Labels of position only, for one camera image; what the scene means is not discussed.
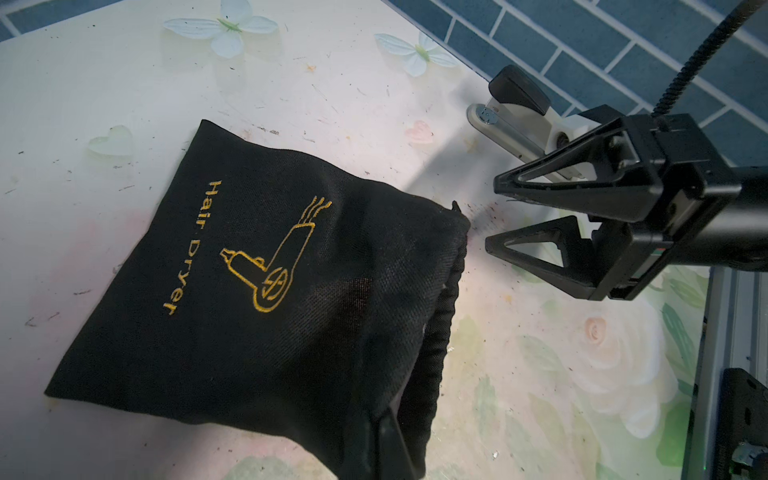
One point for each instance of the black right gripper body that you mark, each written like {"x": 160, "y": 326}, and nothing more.
{"x": 697, "y": 218}

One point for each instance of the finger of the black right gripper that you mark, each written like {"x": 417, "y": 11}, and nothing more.
{"x": 555, "y": 252}
{"x": 605, "y": 173}

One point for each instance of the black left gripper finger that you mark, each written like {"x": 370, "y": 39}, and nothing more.
{"x": 393, "y": 460}

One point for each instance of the black hair dryer bag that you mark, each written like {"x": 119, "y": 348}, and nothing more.
{"x": 276, "y": 293}

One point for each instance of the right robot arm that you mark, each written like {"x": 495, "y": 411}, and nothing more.
{"x": 755, "y": 178}

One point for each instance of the white black stapler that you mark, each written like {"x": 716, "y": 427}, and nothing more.
{"x": 520, "y": 118}

